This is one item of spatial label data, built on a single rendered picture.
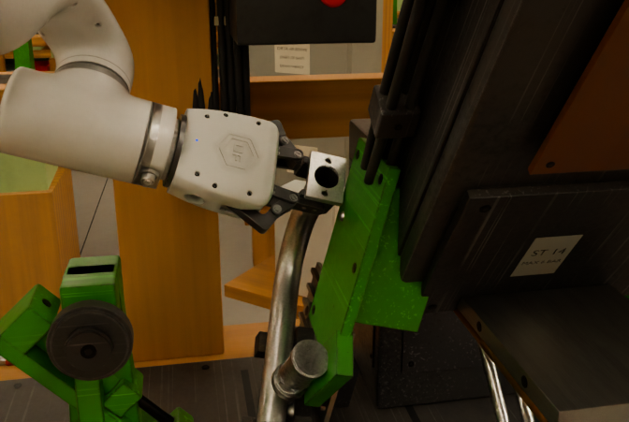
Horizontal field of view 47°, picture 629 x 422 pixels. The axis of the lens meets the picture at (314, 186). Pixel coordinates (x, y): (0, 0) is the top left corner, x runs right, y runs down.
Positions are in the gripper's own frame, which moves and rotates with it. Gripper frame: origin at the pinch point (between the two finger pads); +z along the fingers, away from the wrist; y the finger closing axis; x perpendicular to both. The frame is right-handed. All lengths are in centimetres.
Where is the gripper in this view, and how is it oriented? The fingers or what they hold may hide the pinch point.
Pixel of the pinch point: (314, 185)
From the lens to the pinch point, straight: 77.7
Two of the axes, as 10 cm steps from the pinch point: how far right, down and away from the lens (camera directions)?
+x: -3.7, 4.2, 8.3
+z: 9.3, 2.3, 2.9
